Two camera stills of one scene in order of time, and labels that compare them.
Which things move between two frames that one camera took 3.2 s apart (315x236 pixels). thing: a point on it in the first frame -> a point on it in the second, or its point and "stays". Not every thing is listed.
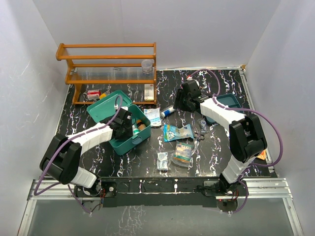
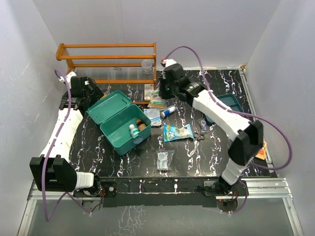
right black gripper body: x=185 y=107 -> x=167 y=91
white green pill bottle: x=135 y=130 stays
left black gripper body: x=126 y=133 -> x=94 y=95
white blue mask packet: x=154 y=115 stays
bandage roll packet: x=182 y=153 -> x=157 y=103
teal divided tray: x=229 y=101 stays
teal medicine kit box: x=103 y=109 stays
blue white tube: x=166 y=113 stays
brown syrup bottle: x=141 y=126 stays
